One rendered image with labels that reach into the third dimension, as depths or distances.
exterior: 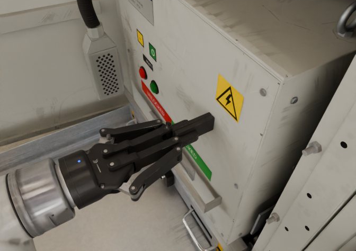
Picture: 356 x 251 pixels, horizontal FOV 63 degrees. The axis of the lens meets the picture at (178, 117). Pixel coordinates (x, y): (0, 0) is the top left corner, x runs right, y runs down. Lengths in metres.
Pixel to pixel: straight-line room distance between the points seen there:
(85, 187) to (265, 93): 0.25
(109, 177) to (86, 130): 0.57
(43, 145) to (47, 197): 0.59
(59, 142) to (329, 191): 0.78
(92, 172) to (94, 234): 0.43
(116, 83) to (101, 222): 0.36
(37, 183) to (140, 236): 0.44
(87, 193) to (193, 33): 0.26
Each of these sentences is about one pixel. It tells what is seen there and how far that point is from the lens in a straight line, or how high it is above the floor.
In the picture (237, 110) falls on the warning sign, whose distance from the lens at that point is 0.41.
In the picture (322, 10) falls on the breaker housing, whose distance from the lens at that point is 0.47.
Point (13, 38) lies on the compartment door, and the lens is 0.88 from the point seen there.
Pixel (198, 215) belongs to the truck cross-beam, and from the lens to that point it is 0.74.
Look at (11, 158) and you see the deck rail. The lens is 0.98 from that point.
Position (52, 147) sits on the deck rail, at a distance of 0.99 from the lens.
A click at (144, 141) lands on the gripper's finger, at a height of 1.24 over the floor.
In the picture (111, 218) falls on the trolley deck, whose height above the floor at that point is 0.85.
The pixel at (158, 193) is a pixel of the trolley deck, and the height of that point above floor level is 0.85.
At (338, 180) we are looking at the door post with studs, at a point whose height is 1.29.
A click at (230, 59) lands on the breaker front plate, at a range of 0.38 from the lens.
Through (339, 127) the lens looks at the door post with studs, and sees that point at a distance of 0.35.
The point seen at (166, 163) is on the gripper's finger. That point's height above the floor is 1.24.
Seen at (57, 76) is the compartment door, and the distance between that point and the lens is 0.95.
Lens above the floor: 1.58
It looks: 47 degrees down
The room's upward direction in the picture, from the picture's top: straight up
